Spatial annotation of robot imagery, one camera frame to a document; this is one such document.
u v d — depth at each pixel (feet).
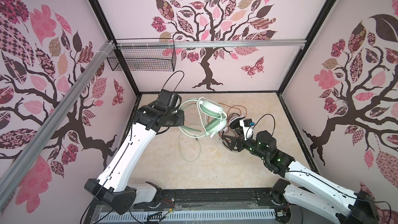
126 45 3.07
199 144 3.08
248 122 2.07
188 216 2.29
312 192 1.57
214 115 2.01
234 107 3.61
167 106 1.62
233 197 2.49
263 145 1.84
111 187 1.22
